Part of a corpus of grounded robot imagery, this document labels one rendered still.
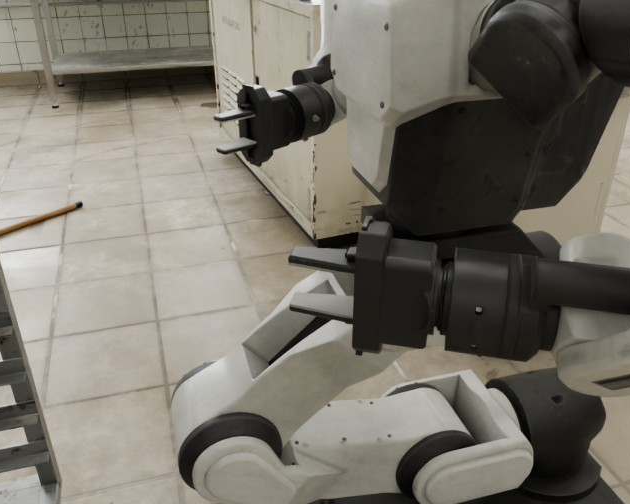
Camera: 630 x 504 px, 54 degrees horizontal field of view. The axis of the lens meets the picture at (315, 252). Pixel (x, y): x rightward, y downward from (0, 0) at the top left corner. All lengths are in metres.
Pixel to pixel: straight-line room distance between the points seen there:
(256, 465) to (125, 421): 0.77
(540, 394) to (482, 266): 0.64
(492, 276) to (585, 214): 1.20
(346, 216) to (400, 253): 1.61
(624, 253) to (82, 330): 1.61
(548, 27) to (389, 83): 0.19
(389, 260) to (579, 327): 0.15
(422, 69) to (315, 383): 0.44
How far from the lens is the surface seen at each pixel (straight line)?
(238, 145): 0.96
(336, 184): 2.05
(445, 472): 1.01
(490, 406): 1.09
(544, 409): 1.11
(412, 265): 0.50
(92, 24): 4.93
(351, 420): 1.00
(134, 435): 1.54
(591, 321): 0.51
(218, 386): 0.88
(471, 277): 0.50
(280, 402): 0.86
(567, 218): 1.65
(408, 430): 1.01
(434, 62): 0.62
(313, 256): 0.53
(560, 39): 0.51
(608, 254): 0.54
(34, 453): 1.23
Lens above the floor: 1.05
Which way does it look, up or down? 29 degrees down
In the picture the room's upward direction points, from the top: straight up
